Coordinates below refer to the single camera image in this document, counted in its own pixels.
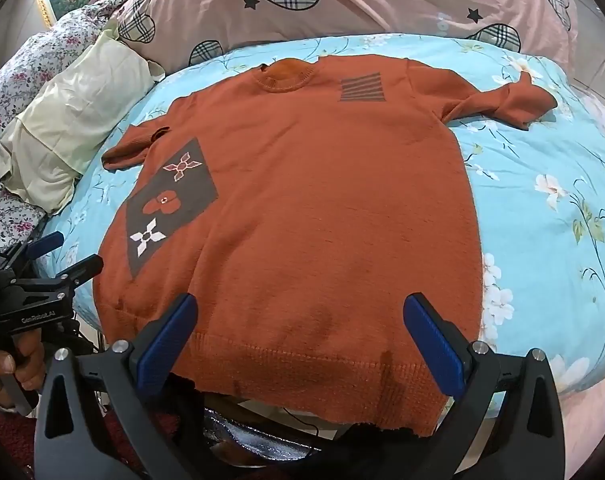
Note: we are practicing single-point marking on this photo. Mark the dark shiny object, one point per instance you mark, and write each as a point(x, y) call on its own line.
point(242, 432)

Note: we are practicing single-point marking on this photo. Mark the cream pillow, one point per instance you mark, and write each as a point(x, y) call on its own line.
point(72, 110)

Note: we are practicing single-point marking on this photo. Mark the light blue floral quilt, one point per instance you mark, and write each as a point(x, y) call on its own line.
point(532, 210)

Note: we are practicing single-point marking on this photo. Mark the person's left forearm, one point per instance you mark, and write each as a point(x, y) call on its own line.
point(12, 435)

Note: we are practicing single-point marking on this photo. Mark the pink floral bedsheet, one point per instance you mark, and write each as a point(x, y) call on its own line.
point(22, 70)

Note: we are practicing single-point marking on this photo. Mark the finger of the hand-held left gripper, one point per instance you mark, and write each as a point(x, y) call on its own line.
point(85, 267)
point(47, 244)

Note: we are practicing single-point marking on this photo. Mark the orange knit sweater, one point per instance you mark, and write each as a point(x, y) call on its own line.
point(307, 210)

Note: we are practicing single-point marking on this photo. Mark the pink quilt with plaid hearts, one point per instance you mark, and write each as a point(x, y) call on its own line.
point(357, 10)

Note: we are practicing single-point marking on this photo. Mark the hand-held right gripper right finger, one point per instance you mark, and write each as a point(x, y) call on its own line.
point(435, 350)

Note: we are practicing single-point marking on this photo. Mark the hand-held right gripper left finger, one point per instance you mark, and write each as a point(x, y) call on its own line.
point(165, 347)

